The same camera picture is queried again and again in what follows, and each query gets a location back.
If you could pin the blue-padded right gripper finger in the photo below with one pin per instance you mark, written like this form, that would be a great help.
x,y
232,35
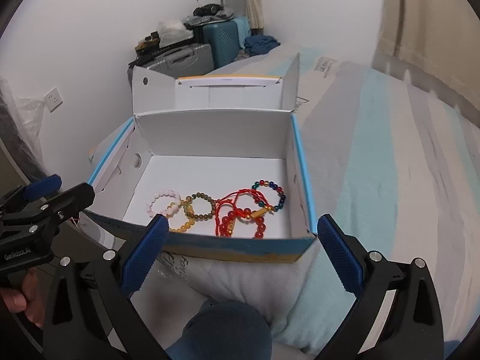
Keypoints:
x,y
413,328
89,313

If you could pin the person's left hand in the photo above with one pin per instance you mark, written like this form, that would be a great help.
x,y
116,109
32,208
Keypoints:
x,y
27,299

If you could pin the white cardboard box blue trim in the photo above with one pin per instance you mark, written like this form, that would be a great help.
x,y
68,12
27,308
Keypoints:
x,y
193,140

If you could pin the red cord bracelet gold charm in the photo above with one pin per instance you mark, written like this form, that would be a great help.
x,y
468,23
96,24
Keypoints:
x,y
231,201

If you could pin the dark blue clothes pile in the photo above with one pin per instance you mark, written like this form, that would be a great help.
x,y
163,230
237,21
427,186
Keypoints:
x,y
260,44

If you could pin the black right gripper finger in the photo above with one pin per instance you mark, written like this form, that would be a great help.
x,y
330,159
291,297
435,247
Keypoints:
x,y
61,208

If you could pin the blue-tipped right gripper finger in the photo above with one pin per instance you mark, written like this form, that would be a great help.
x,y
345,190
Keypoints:
x,y
21,196

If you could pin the white wall socket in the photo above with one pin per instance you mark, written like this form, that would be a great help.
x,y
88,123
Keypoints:
x,y
53,99

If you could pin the blue jeans knee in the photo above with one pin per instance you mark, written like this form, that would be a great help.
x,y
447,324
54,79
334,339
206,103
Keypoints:
x,y
224,330

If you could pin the beige curtain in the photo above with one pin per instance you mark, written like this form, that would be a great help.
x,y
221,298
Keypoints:
x,y
437,43

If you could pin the clear plastic bag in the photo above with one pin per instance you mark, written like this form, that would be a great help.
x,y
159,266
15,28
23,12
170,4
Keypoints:
x,y
21,119

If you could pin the teal suitcase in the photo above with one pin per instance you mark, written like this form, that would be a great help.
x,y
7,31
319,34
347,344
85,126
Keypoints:
x,y
226,38

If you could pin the black bag on suitcase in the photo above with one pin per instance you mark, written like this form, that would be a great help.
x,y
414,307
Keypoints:
x,y
210,9

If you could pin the striped bed sheet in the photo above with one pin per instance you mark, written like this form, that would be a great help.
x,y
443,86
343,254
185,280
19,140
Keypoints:
x,y
397,168

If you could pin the grey suitcase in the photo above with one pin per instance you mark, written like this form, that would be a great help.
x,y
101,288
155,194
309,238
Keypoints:
x,y
187,61

